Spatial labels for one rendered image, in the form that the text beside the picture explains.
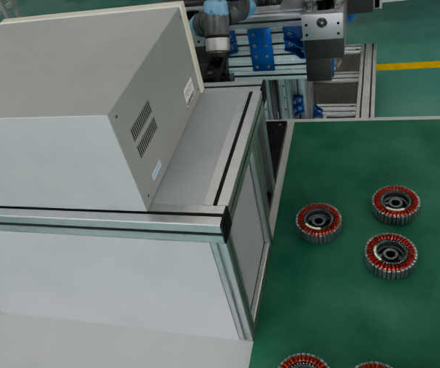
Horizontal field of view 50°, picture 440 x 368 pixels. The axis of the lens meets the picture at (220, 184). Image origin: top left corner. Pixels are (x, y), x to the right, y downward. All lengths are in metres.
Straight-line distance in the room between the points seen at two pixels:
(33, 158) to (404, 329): 0.78
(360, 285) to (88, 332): 0.63
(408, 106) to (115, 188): 2.33
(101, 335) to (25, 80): 0.59
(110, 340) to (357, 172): 0.78
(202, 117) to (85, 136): 0.33
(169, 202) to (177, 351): 0.38
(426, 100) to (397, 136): 1.52
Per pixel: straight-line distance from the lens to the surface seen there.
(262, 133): 1.15
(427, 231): 1.22
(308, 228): 1.16
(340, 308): 1.07
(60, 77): 0.86
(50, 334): 1.22
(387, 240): 1.15
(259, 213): 1.09
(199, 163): 0.88
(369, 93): 2.64
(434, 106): 2.95
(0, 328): 1.31
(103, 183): 0.80
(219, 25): 1.48
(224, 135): 0.93
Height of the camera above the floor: 1.66
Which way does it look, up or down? 41 degrees down
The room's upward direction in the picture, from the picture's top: 14 degrees counter-clockwise
